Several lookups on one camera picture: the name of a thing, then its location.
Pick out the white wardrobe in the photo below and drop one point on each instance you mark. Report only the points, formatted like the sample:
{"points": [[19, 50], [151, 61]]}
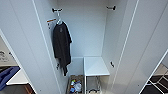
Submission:
{"points": [[86, 33]]}

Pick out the white inner box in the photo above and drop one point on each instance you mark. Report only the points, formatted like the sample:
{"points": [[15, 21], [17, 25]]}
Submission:
{"points": [[96, 66]]}

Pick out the black t-shirt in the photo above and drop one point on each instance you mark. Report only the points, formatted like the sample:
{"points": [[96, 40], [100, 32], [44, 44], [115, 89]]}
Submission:
{"points": [[62, 43]]}

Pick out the small dark door hinge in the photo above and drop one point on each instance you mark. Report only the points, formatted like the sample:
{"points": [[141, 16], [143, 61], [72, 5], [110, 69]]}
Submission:
{"points": [[57, 66], [112, 64]]}

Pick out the white clothes hanger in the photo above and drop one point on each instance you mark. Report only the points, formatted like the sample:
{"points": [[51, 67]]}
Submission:
{"points": [[59, 18]]}

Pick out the grey storage bin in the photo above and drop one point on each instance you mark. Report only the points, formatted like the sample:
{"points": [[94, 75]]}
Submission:
{"points": [[94, 86]]}

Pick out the white round container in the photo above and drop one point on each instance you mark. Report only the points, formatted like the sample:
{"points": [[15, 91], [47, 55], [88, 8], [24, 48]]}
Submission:
{"points": [[77, 87]]}

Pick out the grey storage basket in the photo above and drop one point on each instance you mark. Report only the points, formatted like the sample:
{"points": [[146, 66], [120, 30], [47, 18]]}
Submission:
{"points": [[70, 86]]}

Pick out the white sticker with orange stripe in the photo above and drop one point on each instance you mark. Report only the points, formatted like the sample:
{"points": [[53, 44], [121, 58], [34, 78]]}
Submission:
{"points": [[50, 21]]}

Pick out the black wardrobe hook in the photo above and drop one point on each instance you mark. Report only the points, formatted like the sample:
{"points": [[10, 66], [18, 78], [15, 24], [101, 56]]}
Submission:
{"points": [[54, 10], [111, 7]]}

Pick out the white metal drying rack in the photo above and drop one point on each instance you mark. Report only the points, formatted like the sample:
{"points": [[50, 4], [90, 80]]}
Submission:
{"points": [[158, 83]]}

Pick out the white wall sign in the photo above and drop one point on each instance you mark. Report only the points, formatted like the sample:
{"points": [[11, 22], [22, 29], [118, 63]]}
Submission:
{"points": [[2, 56]]}

